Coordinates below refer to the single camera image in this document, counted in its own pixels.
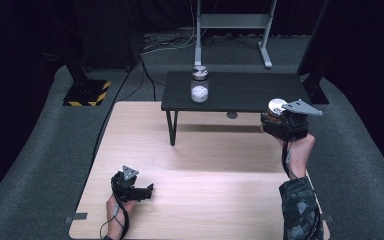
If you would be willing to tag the small black shelf table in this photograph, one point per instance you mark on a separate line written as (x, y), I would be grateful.
(246, 90)

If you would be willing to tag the grey metal stand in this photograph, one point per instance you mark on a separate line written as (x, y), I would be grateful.
(233, 20)

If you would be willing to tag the dark cabinet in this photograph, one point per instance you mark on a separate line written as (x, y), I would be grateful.
(110, 33)

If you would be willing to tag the round grey disc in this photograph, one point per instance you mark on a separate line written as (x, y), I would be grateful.
(232, 115)

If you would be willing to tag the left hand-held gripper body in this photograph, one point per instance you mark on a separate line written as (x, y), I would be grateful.
(125, 186)

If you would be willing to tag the glass jar with white powder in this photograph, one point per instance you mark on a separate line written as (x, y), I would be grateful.
(199, 90)

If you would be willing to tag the grey tape strip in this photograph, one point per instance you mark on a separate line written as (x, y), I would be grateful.
(328, 218)
(76, 217)

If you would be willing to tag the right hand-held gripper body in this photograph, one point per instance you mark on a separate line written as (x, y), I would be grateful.
(293, 123)

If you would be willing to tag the black stand with striped base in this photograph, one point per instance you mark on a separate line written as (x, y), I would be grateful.
(86, 95)

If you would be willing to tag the person's left hand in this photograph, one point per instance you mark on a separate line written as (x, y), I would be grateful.
(116, 211)

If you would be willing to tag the person's right hand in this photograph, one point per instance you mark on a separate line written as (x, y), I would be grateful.
(300, 150)

